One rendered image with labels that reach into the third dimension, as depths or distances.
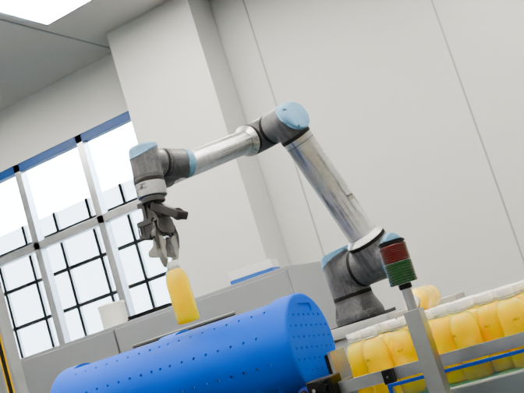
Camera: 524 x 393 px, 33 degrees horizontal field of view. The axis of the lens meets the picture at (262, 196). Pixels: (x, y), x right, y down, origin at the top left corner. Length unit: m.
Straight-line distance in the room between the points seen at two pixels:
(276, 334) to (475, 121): 3.06
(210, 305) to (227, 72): 1.92
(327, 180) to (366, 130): 2.31
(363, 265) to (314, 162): 0.42
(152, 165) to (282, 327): 0.63
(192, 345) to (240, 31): 3.60
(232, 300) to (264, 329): 1.96
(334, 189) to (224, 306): 1.43
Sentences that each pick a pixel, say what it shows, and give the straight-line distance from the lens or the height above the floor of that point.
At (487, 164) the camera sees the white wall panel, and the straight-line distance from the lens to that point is 5.20.
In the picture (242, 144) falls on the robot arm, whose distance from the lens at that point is 3.10.
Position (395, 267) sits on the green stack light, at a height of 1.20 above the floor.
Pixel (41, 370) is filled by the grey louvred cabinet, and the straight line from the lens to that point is 5.14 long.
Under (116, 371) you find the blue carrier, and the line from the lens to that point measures 2.72.
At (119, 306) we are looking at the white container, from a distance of 5.03.
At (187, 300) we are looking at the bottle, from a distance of 2.54.
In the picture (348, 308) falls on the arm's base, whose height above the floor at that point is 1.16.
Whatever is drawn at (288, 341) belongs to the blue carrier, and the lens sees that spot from 2.38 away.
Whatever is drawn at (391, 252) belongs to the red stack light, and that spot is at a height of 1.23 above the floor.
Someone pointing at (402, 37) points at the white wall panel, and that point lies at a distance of 5.42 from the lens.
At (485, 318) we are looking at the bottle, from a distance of 2.18.
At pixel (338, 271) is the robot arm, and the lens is 3.29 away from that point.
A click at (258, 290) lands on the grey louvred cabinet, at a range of 4.30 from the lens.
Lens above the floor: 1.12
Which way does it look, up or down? 9 degrees up
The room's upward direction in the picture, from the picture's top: 17 degrees counter-clockwise
